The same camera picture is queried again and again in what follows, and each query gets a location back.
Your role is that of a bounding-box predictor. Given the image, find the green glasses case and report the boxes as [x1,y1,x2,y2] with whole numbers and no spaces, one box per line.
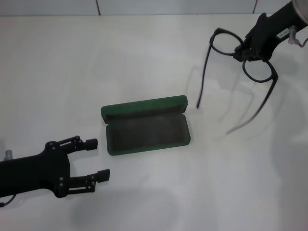
[100,95,191,156]

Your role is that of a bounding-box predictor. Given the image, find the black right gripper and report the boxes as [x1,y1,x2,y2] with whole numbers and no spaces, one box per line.
[234,1,302,63]

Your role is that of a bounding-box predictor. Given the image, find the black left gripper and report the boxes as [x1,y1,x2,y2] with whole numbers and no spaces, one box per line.
[0,135,111,199]

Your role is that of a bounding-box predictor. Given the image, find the black glasses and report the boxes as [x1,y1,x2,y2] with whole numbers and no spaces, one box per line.
[196,27,280,135]

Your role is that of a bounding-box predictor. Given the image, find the silver connector black cable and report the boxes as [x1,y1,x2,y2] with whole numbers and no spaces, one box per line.
[0,196,16,208]

